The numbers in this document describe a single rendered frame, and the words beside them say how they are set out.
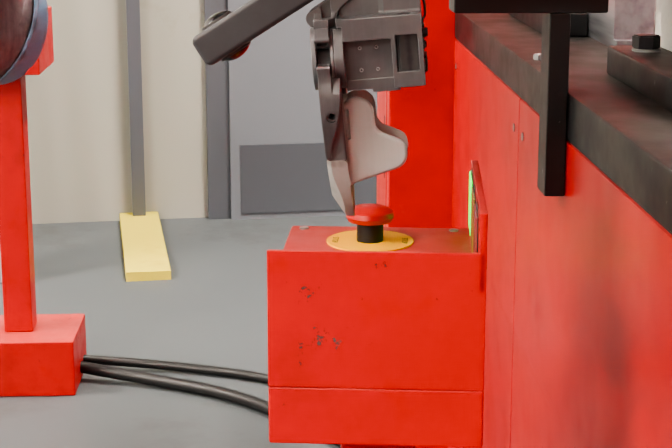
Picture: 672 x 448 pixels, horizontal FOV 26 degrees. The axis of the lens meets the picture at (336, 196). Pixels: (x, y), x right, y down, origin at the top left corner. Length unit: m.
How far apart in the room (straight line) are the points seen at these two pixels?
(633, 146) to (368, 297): 0.24
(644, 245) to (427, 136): 1.18
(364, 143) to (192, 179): 3.57
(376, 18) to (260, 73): 3.51
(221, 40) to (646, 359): 0.40
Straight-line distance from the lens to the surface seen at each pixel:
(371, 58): 1.06
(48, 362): 3.12
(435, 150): 2.27
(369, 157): 1.07
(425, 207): 2.29
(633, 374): 1.17
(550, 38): 1.38
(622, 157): 1.19
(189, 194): 4.64
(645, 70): 1.38
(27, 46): 1.38
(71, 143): 4.60
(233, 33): 1.06
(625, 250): 1.18
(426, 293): 1.06
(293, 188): 4.62
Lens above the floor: 1.08
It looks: 13 degrees down
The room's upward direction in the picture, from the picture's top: straight up
